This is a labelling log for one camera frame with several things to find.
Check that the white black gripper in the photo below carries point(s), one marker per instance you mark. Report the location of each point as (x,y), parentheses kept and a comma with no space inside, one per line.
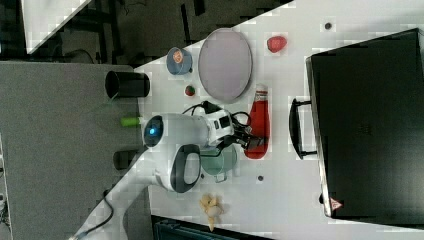
(220,125)

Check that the red ketchup bottle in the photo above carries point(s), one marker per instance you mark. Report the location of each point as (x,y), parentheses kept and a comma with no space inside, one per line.
(260,122)

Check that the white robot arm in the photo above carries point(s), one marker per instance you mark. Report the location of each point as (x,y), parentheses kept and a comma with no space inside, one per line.
(172,160)

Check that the green cup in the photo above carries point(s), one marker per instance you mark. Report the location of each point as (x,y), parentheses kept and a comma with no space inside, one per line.
(218,163)

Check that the peeled banana toy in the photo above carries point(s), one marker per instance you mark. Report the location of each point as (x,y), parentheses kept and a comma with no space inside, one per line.
(212,208)

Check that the small red strawberry toy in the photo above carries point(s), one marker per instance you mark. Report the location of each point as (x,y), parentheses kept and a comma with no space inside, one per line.
(190,90)

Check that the large grey plate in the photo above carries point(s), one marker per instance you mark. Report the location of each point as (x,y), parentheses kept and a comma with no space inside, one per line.
(225,64)

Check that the blue bowl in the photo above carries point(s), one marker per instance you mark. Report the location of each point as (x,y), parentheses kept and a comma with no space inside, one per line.
(182,68)

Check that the large red strawberry toy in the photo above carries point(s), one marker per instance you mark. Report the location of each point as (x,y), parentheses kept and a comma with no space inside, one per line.
(276,43)

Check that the orange slice toy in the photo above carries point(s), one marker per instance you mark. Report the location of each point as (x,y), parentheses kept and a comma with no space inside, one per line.
(177,56)

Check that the black toaster oven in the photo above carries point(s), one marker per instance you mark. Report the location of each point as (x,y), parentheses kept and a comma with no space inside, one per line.
(367,108)

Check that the green marker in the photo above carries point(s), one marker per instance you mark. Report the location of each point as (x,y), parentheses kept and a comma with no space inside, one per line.
(130,121)

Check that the small black cylinder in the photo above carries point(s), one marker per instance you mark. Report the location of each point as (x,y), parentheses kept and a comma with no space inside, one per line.
(124,159)

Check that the black cylinder container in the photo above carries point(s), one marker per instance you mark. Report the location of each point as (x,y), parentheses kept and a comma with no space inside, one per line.
(127,84)

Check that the grey side table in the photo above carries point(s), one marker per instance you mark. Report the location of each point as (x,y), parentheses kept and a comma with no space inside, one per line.
(59,132)

